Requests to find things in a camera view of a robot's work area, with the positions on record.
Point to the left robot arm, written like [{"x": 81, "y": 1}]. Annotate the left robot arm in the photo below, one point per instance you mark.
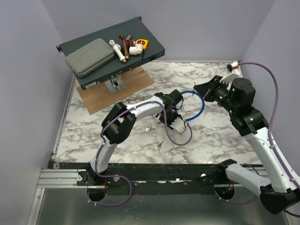
[{"x": 118, "y": 124}]

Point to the blue cable lock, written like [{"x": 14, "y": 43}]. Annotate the blue cable lock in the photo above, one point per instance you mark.
[{"x": 203, "y": 104}]

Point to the white pvc pipe fitting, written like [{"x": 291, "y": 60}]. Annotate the white pvc pipe fitting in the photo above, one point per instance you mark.
[{"x": 117, "y": 49}]

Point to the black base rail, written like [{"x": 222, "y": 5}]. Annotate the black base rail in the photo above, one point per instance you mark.
[{"x": 155, "y": 179}]

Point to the dark teal rack shelf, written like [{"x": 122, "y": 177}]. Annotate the dark teal rack shelf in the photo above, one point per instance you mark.
[{"x": 132, "y": 29}]

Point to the aluminium extrusion rail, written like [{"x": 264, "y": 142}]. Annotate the aluminium extrusion rail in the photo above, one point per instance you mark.
[{"x": 58, "y": 178}]

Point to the wooden board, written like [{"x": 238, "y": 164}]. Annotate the wooden board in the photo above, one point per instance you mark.
[{"x": 101, "y": 95}]

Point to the white pvc elbow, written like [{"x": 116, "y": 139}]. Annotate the white pvc elbow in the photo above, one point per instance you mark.
[{"x": 136, "y": 50}]

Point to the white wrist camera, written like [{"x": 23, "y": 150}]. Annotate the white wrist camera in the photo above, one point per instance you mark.
[
  {"x": 233, "y": 72},
  {"x": 179, "y": 125}
]

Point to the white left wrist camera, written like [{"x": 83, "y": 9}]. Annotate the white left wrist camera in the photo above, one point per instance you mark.
[{"x": 179, "y": 125}]

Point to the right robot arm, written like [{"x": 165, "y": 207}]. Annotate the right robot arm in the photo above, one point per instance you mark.
[{"x": 277, "y": 192}]

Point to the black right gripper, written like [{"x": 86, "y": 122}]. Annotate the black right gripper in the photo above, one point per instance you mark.
[{"x": 213, "y": 84}]

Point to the brown pipe valve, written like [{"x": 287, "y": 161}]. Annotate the brown pipe valve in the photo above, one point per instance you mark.
[{"x": 126, "y": 44}]

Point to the silver keys on table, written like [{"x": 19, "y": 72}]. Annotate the silver keys on table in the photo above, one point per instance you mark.
[{"x": 158, "y": 147}]

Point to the grey plastic tool case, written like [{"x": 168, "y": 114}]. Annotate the grey plastic tool case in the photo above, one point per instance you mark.
[{"x": 89, "y": 57}]

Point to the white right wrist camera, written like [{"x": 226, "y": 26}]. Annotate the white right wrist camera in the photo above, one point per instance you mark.
[{"x": 233, "y": 72}]

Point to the metal shelf stand bracket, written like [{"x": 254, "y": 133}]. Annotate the metal shelf stand bracket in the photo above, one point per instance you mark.
[{"x": 114, "y": 84}]

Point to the yellow tape measure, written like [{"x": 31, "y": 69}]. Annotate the yellow tape measure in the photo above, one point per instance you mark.
[{"x": 143, "y": 42}]

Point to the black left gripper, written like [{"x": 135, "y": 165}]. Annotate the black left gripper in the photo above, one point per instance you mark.
[{"x": 176, "y": 116}]

